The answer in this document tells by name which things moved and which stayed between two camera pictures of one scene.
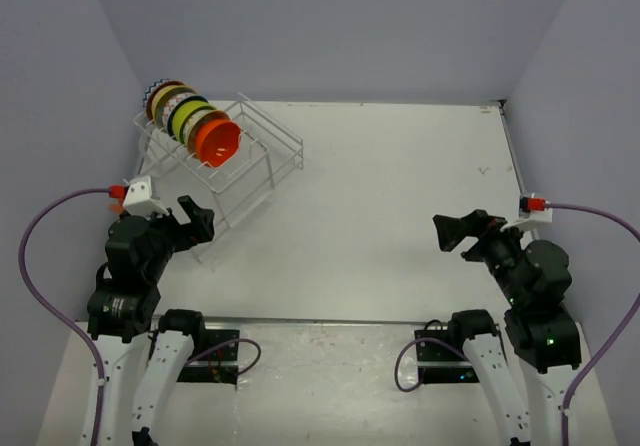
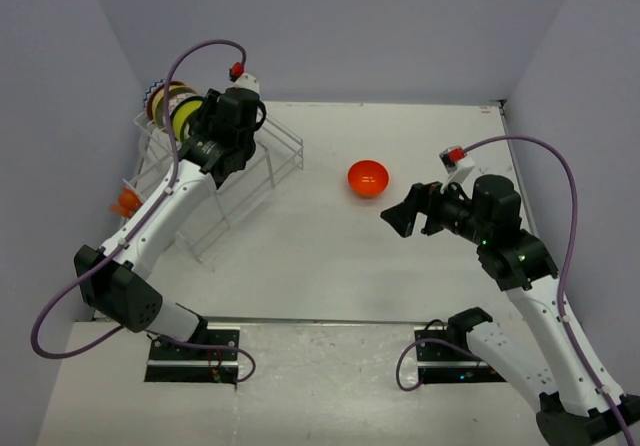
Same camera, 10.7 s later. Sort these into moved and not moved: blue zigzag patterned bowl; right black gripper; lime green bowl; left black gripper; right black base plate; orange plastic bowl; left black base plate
Moved: left black gripper; orange plastic bowl; right black gripper
Not moved: lime green bowl; blue zigzag patterned bowl; left black base plate; right black base plate
